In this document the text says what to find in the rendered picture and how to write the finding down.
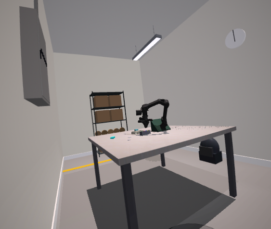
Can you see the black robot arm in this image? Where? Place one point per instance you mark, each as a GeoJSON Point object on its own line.
{"type": "Point", "coordinates": [145, 107]}

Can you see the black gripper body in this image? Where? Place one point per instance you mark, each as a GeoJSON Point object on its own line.
{"type": "Point", "coordinates": [145, 119]}

